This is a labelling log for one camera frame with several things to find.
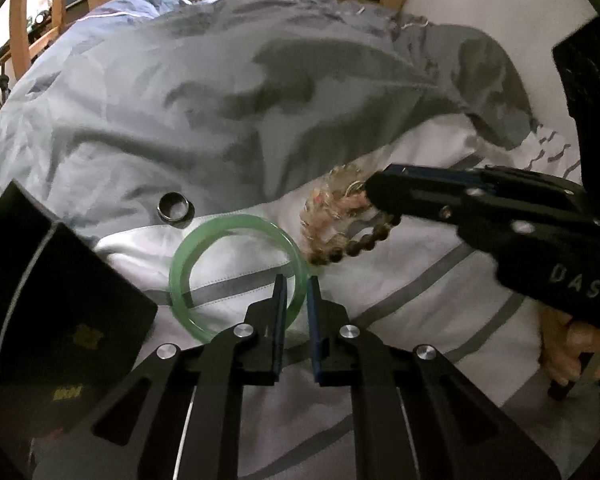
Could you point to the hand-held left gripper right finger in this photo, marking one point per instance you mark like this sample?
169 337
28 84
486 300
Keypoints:
314 320

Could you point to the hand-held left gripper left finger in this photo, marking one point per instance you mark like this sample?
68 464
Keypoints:
280 310

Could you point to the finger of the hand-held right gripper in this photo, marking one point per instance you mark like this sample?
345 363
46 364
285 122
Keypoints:
430 174
410 197

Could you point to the green jade bangle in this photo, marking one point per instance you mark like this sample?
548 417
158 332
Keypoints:
180 265

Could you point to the person's right hand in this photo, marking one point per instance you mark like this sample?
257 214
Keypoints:
560 345

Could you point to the white grey-striped bed sheet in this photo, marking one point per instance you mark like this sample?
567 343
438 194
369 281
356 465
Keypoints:
430 285

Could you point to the black box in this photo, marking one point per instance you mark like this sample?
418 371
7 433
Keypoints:
65 320

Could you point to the grey-blue blanket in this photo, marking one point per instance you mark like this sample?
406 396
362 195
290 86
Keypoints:
180 90

